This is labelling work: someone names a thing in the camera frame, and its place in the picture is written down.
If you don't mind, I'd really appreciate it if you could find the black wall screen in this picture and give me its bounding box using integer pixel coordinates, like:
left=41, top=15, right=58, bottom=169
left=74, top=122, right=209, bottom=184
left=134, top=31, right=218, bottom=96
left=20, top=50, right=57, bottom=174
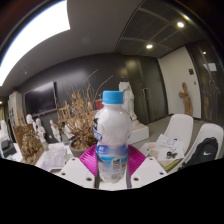
left=23, top=81, right=58, bottom=118

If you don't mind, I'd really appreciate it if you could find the white bust figurine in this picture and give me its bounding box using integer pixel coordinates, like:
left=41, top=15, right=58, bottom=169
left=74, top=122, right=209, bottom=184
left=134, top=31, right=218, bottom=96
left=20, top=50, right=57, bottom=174
left=25, top=113, right=36, bottom=128
left=34, top=117, right=47, bottom=143

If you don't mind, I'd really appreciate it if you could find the white shell chair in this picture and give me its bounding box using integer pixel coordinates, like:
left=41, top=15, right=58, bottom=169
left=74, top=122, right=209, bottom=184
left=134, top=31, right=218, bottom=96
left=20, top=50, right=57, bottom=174
left=163, top=113, right=194, bottom=144
left=181, top=123, right=224, bottom=168

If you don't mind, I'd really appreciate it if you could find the black case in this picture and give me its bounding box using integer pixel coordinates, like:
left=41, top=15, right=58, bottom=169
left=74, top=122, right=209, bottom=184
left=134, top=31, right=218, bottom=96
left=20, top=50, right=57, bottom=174
left=0, top=139, right=18, bottom=159

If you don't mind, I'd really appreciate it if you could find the blue-capped plastic water bottle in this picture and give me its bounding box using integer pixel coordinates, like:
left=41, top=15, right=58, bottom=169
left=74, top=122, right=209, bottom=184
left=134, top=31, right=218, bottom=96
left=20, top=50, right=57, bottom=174
left=92, top=90, right=134, bottom=184

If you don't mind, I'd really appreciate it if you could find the long ceiling light panel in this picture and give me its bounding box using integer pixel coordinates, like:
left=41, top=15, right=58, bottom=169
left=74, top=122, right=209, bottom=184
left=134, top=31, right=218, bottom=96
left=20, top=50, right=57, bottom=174
left=0, top=0, right=72, bottom=88

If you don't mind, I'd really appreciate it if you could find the stack of papers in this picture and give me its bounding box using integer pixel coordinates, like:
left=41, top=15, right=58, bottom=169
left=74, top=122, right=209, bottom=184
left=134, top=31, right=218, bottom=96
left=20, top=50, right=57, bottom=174
left=146, top=133, right=185, bottom=168

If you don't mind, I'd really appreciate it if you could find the white paper door notice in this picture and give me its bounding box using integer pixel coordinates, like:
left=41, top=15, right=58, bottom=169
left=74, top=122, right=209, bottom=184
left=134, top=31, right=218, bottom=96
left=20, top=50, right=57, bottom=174
left=203, top=62, right=218, bottom=73

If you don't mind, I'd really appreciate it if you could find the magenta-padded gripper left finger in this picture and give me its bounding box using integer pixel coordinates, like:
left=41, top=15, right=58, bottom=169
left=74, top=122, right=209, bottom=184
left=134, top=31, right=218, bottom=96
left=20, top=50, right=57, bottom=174
left=58, top=144, right=99, bottom=190

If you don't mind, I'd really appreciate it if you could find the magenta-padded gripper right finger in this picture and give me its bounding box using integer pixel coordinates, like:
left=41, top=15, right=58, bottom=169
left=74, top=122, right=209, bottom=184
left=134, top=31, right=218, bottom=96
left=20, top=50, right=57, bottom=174
left=125, top=144, right=169, bottom=190

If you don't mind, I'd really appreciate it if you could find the grey pot with dried plant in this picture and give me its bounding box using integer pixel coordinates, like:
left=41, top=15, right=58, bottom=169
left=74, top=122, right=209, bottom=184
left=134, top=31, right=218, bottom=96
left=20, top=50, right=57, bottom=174
left=58, top=69, right=114, bottom=158

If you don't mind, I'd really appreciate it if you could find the black backpack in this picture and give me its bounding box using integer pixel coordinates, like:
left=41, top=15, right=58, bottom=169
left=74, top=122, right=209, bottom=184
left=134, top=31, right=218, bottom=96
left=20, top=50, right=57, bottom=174
left=178, top=136, right=219, bottom=171

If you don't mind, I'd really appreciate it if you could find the wooden standing figure sculpture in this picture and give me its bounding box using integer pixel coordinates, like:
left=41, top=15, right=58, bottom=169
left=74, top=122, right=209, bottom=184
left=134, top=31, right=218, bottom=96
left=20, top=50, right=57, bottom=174
left=178, top=82, right=194, bottom=117

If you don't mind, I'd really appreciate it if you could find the crumpled clear plastic bag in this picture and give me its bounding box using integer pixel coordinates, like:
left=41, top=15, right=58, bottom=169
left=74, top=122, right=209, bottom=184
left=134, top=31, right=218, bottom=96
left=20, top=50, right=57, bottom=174
left=40, top=143, right=68, bottom=173

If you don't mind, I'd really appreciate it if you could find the white statue plinth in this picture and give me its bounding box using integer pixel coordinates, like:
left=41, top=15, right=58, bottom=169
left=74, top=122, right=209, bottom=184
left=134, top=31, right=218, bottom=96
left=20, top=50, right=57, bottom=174
left=126, top=119, right=150, bottom=145

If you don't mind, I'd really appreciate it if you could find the green folder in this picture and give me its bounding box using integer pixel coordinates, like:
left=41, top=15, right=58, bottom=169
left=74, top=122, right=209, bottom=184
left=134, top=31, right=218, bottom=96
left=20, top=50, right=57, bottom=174
left=162, top=159, right=182, bottom=170

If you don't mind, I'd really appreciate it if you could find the wooden easel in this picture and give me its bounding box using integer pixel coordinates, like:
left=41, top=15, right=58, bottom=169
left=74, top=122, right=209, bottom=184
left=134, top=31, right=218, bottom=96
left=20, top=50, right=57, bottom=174
left=56, top=100, right=73, bottom=126

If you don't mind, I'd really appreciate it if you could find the tall white plaster statue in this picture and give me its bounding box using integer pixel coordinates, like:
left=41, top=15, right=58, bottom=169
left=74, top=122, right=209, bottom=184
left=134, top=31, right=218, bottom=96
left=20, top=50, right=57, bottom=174
left=118, top=81, right=138, bottom=123

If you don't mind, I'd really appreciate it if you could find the white standing figurine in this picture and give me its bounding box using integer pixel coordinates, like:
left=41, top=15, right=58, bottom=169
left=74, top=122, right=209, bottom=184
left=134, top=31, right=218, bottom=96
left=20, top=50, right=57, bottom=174
left=49, top=119, right=62, bottom=144

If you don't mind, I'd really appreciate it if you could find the white cabinet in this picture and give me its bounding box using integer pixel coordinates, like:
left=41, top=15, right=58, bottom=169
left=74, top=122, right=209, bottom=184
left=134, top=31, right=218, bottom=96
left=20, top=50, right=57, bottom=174
left=7, top=92, right=24, bottom=126

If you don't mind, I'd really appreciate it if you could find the small red-brown box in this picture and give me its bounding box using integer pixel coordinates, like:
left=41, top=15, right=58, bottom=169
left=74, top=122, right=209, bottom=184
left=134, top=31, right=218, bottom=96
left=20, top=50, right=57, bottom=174
left=94, top=98, right=104, bottom=111

